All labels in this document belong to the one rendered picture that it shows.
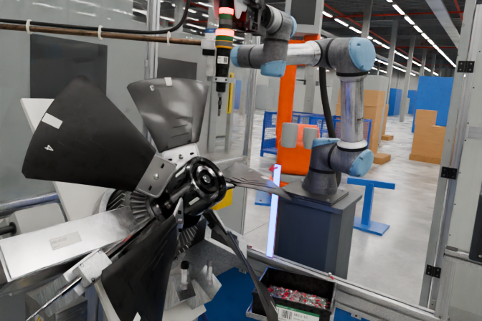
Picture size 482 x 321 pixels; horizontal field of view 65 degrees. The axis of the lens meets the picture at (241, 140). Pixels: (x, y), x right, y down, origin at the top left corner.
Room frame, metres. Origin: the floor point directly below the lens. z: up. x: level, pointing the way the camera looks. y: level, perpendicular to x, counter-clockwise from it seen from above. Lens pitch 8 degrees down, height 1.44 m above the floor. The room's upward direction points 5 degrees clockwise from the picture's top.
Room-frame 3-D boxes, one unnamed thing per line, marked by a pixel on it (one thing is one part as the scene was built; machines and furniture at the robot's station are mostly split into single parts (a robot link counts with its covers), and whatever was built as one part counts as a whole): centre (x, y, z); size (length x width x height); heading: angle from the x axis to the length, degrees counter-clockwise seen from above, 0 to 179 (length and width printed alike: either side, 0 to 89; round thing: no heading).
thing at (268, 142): (8.24, -1.12, 0.49); 1.27 x 0.88 x 0.98; 147
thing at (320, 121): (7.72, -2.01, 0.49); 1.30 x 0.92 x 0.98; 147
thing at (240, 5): (0.94, 0.03, 1.63); 0.09 x 0.03 x 0.06; 157
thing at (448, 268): (0.96, -0.58, 0.96); 0.03 x 0.03 x 0.20; 57
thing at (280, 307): (1.02, -0.19, 0.85); 0.22 x 0.17 x 0.07; 72
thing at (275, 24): (1.11, -0.04, 1.63); 0.08 x 0.05 x 0.08; 57
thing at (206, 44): (0.95, 0.07, 1.49); 0.09 x 0.07 x 0.10; 92
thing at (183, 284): (0.84, 0.11, 0.99); 0.02 x 0.02 x 0.06
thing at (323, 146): (1.61, -0.37, 1.19); 0.13 x 0.12 x 0.14; 41
